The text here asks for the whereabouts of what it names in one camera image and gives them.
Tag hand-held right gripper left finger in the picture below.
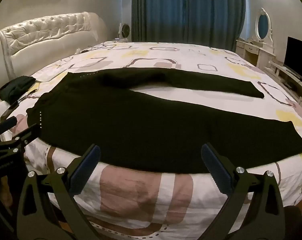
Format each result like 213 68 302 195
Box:
17 144 101 240

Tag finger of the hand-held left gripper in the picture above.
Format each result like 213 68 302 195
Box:
0 116 18 136
12 123 43 146

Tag white dressing table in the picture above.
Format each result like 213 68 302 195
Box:
236 37 276 68

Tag blue curtains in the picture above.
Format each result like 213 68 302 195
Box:
131 0 247 53

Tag silver black stick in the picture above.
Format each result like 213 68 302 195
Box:
1 89 39 117

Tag white oval mirror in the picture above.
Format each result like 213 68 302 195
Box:
255 7 273 42

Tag black pants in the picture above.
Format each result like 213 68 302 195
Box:
26 67 302 174

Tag black television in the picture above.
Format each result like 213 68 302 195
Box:
284 36 302 81

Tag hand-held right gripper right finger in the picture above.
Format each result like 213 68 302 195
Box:
201 142 286 240

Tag dark folded cloth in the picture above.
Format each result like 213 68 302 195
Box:
0 76 37 103

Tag white desk fan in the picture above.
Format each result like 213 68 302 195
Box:
118 23 130 42

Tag bed with patterned sheet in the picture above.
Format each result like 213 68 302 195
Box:
0 41 302 240

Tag cream tufted headboard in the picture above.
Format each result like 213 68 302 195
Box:
0 12 108 103

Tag white television stand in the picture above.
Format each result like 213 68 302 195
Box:
269 60 302 111

